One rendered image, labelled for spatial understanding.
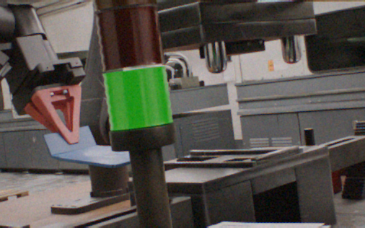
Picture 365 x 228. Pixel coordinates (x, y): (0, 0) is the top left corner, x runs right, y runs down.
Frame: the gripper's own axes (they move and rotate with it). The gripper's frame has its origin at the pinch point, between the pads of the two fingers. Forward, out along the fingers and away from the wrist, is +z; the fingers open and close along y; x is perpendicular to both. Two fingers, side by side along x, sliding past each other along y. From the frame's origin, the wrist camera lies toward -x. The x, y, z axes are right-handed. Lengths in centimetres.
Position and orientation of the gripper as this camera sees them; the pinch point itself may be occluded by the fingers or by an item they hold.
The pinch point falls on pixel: (71, 138)
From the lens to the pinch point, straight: 91.4
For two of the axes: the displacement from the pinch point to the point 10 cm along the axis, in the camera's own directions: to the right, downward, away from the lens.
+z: 4.3, 8.7, -2.5
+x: 7.3, -1.7, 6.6
